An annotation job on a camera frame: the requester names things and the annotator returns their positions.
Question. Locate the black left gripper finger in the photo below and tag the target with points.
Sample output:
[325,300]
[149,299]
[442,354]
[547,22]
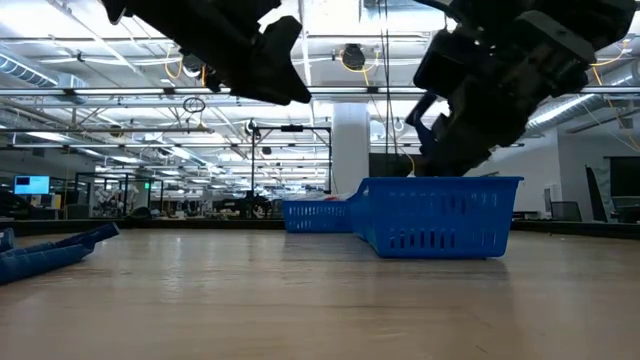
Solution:
[280,65]
[260,99]

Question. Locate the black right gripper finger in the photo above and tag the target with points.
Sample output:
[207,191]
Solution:
[422,107]
[465,150]

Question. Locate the blue slotted plastic basket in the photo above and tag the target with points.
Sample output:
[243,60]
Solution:
[440,220]
[354,212]
[315,216]

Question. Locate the white blue toothbrush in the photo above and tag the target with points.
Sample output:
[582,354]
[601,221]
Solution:
[325,197]

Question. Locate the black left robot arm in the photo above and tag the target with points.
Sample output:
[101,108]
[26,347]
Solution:
[150,10]

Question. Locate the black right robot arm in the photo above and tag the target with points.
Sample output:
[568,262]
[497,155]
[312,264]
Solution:
[600,20]

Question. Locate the black panel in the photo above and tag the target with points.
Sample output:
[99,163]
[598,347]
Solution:
[390,167]

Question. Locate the white pillar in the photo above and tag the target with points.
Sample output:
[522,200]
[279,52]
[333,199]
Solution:
[350,150]

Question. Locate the black mesh chair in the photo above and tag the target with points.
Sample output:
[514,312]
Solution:
[565,211]

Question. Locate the dark leaning board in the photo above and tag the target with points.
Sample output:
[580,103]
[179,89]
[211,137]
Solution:
[595,200]

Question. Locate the black monitor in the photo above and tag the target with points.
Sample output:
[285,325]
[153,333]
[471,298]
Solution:
[625,177]

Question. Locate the blue lit monitor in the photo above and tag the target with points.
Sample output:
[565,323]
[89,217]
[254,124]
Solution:
[31,185]

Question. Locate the black background rig frame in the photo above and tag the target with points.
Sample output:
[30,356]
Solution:
[253,160]

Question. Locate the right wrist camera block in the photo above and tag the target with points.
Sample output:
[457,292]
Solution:
[555,37]

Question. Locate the black aluminium table frame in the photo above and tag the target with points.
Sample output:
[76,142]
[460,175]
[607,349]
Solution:
[200,224]

